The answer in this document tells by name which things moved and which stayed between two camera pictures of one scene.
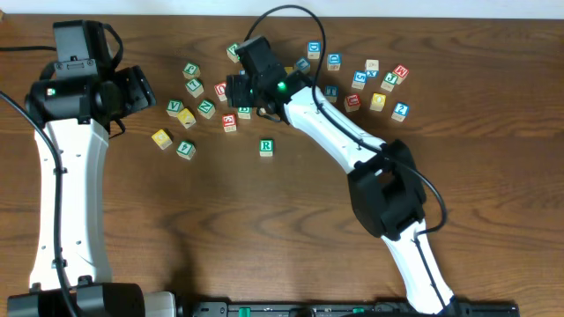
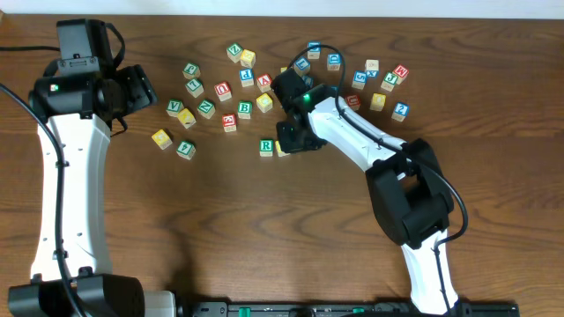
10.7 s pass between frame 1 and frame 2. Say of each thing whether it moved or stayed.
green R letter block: stayed
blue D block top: stayed
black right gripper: moved
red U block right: stayed
